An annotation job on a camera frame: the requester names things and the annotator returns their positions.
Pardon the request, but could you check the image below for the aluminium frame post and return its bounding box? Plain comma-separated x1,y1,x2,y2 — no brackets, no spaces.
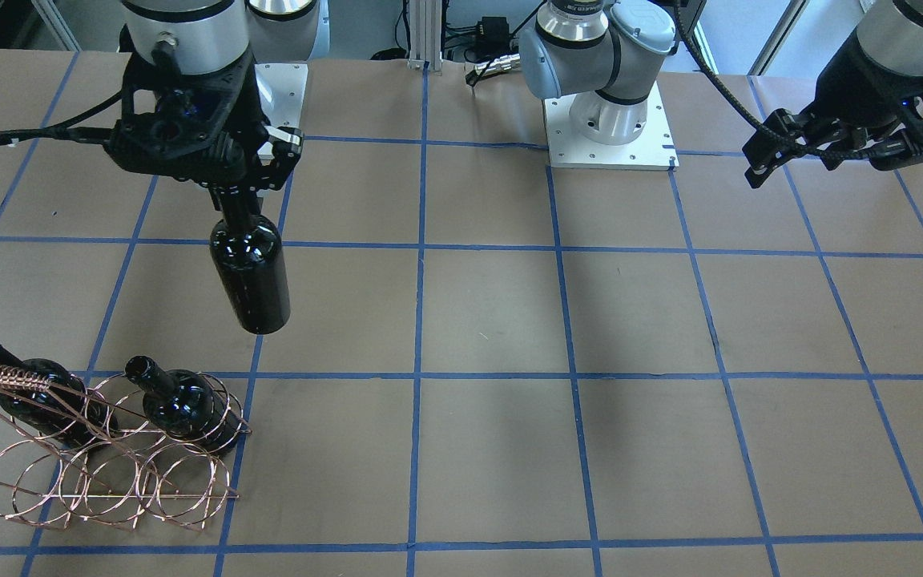
406,0,444,75

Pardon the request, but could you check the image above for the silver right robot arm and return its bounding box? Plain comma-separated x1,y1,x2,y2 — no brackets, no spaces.
105,1,330,222

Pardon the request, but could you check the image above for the dark glass wine bottle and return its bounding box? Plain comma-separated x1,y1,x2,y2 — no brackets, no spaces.
209,196,292,335

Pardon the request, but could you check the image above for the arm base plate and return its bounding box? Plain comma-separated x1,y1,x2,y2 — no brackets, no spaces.
543,83,680,171
256,63,308,132

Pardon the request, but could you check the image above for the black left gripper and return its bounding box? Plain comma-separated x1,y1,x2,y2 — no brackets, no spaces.
743,36,923,189

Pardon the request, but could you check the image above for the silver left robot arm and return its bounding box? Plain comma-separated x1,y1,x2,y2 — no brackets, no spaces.
519,1,923,188

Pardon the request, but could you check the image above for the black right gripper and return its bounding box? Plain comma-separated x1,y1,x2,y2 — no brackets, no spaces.
105,52,304,218

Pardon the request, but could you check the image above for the copper wire wine basket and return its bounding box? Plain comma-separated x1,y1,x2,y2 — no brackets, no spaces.
0,377,239,532

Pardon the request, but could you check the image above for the dark bottle in basket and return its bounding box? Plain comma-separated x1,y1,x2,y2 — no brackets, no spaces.
124,355,241,457
0,343,116,449

